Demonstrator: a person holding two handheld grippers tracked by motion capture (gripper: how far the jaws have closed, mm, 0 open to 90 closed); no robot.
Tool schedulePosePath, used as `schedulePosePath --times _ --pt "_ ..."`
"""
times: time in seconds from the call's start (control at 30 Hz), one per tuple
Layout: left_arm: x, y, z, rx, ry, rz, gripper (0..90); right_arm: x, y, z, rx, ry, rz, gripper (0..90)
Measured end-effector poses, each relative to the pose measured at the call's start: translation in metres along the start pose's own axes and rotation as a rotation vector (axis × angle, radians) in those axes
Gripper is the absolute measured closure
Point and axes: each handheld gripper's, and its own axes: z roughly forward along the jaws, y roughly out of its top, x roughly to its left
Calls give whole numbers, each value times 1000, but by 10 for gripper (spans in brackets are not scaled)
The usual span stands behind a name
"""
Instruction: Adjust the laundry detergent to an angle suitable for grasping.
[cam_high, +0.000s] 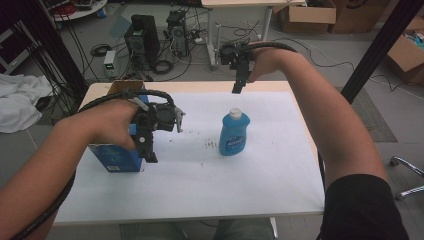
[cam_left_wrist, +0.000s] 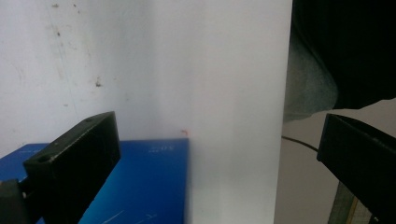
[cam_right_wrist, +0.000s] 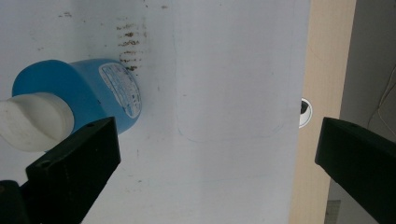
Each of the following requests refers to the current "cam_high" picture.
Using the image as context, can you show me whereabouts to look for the grey computer tower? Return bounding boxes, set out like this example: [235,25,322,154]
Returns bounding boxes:
[165,9,189,58]

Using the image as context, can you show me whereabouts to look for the person's jeans legs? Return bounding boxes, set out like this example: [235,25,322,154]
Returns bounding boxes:
[119,218,278,240]

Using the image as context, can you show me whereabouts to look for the white cloth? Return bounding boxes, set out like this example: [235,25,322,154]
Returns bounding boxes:
[0,73,54,134]

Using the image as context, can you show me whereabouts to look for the black computer tower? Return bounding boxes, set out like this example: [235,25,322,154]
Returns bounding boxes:
[123,13,162,68]

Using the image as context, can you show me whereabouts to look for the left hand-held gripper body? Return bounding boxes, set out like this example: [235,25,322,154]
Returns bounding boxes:
[131,94,187,134]

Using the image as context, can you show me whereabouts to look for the chrome chair leg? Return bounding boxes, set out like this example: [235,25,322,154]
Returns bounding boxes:
[389,155,424,201]

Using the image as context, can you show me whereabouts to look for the coiled black cable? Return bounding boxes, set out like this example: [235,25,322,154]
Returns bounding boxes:
[151,59,175,76]
[89,43,113,58]

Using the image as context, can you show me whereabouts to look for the cardboard box with blue contents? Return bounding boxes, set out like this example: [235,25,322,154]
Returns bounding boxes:
[386,16,424,84]

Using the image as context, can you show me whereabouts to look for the person's left hand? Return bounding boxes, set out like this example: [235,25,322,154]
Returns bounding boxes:
[84,98,149,151]

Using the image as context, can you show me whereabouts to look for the white paper mat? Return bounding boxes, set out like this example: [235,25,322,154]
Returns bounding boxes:
[54,90,326,224]

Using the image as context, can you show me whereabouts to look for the person's right hand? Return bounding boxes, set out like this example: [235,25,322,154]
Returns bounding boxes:
[246,46,291,84]

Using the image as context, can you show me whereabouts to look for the white-legged wooden desk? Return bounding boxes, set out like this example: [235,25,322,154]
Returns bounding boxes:
[200,0,307,68]

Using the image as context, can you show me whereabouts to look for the white power supply unit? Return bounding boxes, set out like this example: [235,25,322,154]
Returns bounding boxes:
[103,49,118,79]

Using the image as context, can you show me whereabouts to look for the black metal post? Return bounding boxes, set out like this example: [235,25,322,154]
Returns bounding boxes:
[339,0,424,104]

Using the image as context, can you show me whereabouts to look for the blue bottle with white cap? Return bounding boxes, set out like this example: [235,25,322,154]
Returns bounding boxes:
[218,107,251,157]

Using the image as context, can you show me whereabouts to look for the grey floor mat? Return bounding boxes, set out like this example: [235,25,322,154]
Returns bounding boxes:
[334,87,398,144]

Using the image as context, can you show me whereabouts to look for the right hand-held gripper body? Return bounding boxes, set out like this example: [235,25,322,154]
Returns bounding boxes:
[219,42,255,71]

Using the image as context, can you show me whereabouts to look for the round white table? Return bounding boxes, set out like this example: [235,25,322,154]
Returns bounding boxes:
[49,0,108,23]

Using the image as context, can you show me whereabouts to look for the large brown cardboard box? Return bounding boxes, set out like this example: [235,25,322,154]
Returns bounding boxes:
[328,0,393,34]

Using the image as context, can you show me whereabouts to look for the person's black sleeve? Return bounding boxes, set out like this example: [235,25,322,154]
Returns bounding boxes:
[316,173,411,240]

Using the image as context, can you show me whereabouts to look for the open cardboard box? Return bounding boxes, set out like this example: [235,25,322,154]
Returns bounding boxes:
[279,0,338,34]

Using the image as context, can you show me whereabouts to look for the right black corrugated cable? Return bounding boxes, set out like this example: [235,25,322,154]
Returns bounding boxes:
[244,40,299,54]

